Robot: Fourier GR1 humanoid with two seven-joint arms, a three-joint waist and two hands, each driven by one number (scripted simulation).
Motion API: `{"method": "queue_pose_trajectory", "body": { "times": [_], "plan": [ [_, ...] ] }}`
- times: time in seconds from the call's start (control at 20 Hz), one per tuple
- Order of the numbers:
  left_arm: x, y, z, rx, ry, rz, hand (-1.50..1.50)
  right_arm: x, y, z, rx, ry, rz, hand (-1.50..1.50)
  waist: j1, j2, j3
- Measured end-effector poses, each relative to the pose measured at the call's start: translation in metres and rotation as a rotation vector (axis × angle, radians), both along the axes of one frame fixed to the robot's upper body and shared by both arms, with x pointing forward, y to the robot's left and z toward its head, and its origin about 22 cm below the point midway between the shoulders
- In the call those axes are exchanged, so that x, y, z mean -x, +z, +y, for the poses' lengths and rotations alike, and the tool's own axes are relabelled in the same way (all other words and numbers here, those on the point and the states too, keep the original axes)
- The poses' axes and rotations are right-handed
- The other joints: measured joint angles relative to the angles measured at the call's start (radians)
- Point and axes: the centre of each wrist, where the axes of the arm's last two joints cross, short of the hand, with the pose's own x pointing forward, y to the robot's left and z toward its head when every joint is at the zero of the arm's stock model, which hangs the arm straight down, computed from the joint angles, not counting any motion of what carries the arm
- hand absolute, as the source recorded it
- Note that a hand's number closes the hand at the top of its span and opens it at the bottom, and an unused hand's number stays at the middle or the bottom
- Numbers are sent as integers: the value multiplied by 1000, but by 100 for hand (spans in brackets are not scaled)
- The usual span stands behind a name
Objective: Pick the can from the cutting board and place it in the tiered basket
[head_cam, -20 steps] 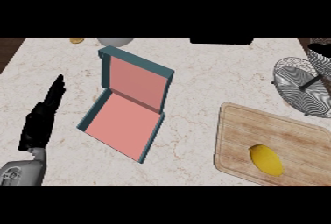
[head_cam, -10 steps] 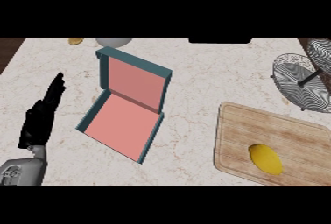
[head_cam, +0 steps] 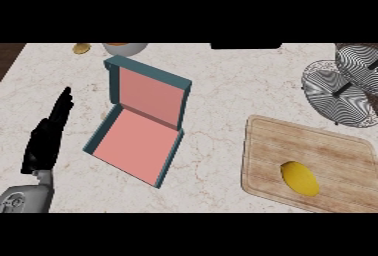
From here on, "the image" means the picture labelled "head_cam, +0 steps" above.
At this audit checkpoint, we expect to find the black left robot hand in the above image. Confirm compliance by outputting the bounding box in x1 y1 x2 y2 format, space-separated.
18 86 75 176

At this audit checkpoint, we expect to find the yellow can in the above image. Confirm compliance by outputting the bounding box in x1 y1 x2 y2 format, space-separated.
278 160 321 197

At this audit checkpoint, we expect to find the wooden cutting board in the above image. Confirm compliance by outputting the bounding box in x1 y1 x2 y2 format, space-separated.
238 114 378 214

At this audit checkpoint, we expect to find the open teal and pink box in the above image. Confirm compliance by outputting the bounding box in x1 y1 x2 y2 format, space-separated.
80 54 193 190

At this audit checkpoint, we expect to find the small yellow-brown food item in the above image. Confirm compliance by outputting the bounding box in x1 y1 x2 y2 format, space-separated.
70 43 92 56

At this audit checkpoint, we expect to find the pale grey bowl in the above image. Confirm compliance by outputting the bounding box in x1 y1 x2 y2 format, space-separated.
100 43 148 57

